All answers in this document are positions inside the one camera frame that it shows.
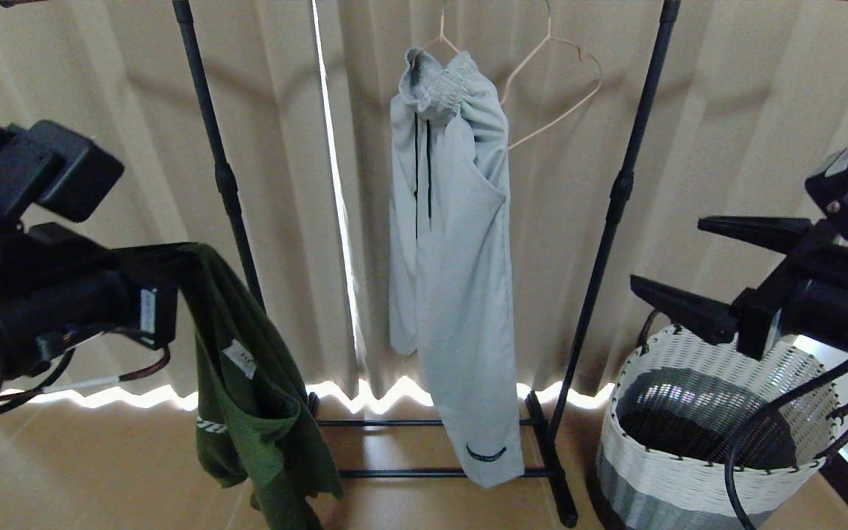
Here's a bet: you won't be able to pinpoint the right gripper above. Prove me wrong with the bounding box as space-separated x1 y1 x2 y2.
630 215 848 363

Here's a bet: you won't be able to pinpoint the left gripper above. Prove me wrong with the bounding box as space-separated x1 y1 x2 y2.
0 267 180 378

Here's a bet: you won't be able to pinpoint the green shirt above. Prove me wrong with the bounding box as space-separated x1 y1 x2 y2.
111 241 345 530

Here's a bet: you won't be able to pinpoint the pink clothes hanger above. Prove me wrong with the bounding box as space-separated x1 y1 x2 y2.
411 6 463 71
499 0 604 152

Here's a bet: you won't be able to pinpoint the white laundry basket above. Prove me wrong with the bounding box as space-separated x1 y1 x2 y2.
595 309 848 530

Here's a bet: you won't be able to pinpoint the black clothes rack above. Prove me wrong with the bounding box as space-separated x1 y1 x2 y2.
172 0 682 529

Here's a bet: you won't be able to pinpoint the beige curtain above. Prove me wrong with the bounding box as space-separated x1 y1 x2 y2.
0 0 848 413

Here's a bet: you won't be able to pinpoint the pale grey shorts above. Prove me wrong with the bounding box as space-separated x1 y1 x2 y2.
389 48 526 489

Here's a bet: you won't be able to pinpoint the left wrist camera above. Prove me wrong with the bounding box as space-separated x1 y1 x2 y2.
0 120 124 275

